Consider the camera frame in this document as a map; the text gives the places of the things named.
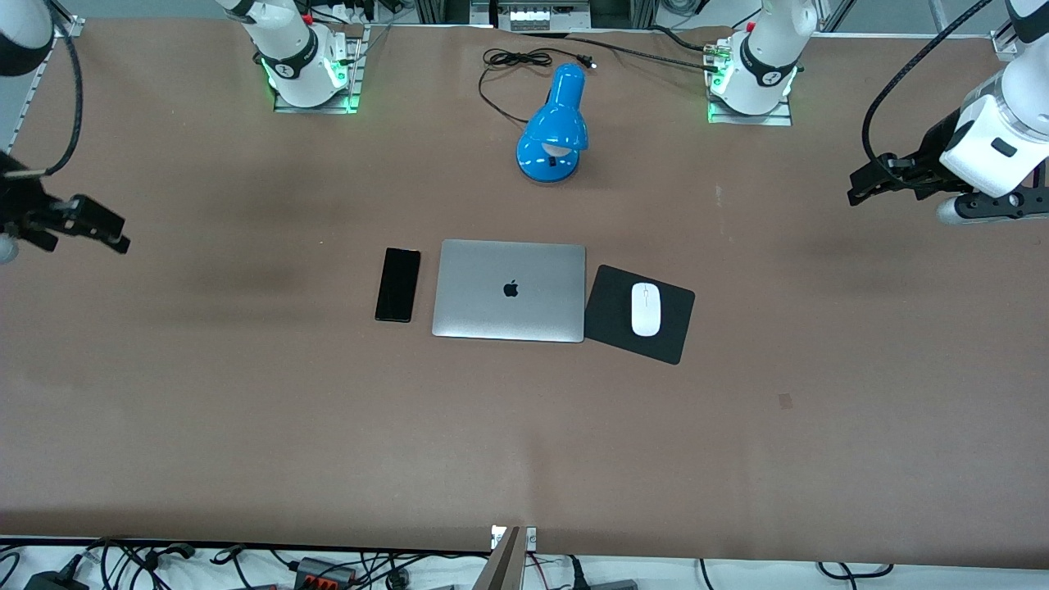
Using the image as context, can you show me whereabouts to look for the white computer mouse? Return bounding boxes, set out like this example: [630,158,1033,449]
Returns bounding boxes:
[630,282,662,338]

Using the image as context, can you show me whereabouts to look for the black smartphone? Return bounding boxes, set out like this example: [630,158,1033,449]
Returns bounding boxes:
[375,247,422,324]

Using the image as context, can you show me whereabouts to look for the black mouse pad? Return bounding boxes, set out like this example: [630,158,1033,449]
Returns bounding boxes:
[584,264,697,365]

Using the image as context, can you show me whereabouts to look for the blue desk lamp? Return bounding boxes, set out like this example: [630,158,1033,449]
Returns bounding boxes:
[516,63,589,184]

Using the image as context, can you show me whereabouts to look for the black power adapter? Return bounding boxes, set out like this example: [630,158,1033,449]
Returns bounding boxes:
[23,570,91,590]

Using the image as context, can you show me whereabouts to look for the grey electronics box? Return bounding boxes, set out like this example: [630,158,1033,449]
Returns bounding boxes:
[490,0,593,32]

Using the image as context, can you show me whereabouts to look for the silver closed laptop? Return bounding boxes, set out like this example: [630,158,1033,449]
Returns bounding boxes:
[432,239,588,343]

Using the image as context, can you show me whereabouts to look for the grey connector block orange levers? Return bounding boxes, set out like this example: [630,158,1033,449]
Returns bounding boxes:
[293,556,359,588]

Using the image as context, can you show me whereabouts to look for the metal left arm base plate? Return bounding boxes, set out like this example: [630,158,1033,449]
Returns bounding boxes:
[706,37,794,126]

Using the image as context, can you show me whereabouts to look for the thick black table cable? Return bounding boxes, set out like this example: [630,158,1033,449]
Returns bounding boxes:
[647,25,726,54]

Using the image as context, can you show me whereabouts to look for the thin black table cable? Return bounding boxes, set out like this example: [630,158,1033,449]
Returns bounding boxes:
[524,31,722,73]

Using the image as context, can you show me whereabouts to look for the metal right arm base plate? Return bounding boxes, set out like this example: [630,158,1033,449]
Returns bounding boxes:
[273,25,366,114]

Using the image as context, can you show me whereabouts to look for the black lamp power cord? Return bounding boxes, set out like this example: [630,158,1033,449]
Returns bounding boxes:
[478,48,597,125]

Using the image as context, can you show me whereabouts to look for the black looped floor cable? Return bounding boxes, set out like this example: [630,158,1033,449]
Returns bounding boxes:
[815,561,896,580]

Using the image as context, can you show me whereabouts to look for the grey camera stand post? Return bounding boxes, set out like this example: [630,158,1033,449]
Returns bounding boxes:
[471,526,523,590]

